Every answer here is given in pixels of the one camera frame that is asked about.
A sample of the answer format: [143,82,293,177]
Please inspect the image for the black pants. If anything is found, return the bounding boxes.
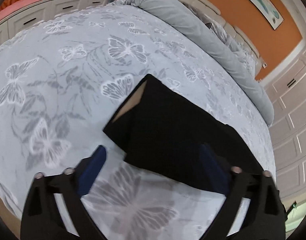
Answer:
[103,74,263,194]

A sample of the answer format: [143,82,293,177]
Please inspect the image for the white wardrobe doors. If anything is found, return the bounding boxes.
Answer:
[265,46,306,205]

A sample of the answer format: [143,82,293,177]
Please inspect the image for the grey butterfly bedspread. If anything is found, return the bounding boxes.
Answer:
[0,5,276,239]

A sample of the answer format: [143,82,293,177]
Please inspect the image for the grey patterned pillow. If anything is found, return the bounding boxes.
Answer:
[193,11,257,78]

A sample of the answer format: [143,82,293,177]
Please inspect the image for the white drawer cabinet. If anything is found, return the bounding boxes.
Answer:
[0,0,108,45]

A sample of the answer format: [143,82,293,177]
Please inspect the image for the beige padded headboard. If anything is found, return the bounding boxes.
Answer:
[179,0,262,77]

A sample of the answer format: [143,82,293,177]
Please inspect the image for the grey rolled duvet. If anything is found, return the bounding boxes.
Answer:
[109,0,274,126]

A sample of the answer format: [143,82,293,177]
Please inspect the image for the framed wall picture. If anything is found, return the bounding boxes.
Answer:
[250,0,284,30]

